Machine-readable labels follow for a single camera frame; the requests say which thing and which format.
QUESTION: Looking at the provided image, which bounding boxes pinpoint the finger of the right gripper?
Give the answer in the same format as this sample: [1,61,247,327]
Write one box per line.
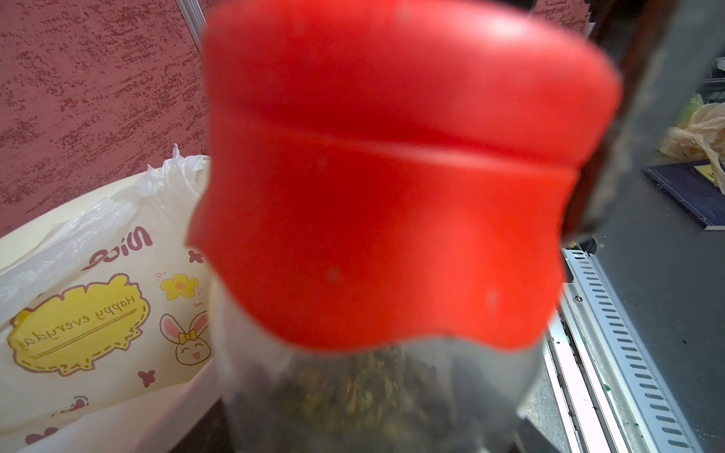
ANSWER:
[563,1,724,241]

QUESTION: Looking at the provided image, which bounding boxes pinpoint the dark tea leaves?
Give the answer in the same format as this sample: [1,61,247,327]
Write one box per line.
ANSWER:
[228,347,496,452]

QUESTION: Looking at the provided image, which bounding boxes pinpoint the blue book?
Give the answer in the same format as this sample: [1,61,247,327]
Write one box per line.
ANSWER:
[643,160,724,231]

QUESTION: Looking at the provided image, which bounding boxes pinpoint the cream plastic waste bin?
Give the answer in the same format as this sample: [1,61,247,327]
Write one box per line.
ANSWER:
[0,169,228,453]

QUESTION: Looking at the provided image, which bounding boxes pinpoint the white printed bin liner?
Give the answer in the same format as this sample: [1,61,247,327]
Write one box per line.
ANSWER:
[0,145,228,453]

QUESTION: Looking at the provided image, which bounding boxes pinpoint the aluminium mounting rail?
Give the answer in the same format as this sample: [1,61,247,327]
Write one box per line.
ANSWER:
[545,249,702,452]

